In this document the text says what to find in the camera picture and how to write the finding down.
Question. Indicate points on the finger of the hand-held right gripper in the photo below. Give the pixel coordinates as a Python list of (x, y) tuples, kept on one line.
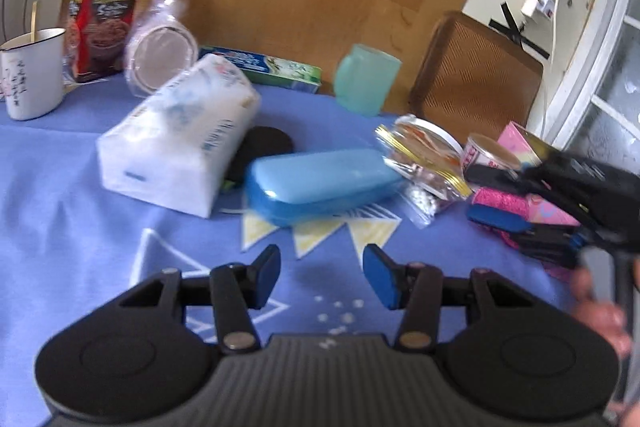
[(495, 218), (492, 176)]

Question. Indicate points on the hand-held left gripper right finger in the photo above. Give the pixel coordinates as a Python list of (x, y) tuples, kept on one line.
[(380, 279)]

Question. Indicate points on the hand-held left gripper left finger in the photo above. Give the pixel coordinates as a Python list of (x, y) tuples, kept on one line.
[(267, 274)]

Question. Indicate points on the pink glitter sponge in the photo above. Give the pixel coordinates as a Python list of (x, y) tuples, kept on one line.
[(500, 199)]

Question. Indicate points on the pink biscuit tin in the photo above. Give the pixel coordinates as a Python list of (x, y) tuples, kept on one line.
[(520, 141)]

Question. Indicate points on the clear plastic toothpick bag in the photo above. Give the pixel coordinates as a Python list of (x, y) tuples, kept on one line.
[(425, 174)]

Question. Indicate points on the small clear zip bag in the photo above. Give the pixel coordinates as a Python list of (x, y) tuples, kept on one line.
[(425, 204)]

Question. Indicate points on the blue plastic case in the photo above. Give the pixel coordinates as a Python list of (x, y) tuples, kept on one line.
[(320, 182)]

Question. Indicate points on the person's right hand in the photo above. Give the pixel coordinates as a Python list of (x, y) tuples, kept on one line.
[(602, 322)]

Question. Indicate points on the small white paper cup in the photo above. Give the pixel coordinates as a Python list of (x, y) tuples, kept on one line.
[(482, 153)]

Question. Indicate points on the brown woven chair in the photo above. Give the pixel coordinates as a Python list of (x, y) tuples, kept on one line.
[(475, 72)]

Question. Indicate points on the white framed frosted window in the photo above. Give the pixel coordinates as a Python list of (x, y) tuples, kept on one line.
[(600, 57)]

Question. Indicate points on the mint green plastic cup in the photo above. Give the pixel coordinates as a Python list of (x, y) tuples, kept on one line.
[(365, 79)]

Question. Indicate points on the white tissue pack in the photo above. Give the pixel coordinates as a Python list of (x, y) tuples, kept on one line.
[(175, 132)]

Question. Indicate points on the blue printed tablecloth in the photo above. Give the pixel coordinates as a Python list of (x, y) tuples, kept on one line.
[(75, 232)]

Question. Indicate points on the green toothpaste box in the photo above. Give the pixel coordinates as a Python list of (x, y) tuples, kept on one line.
[(270, 67)]

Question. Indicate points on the clear bag of plastic lids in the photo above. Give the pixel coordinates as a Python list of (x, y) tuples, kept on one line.
[(160, 52)]

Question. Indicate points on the white enamel mug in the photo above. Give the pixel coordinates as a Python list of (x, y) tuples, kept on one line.
[(32, 77)]

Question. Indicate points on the red cereal box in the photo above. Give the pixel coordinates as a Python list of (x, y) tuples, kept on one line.
[(105, 12)]

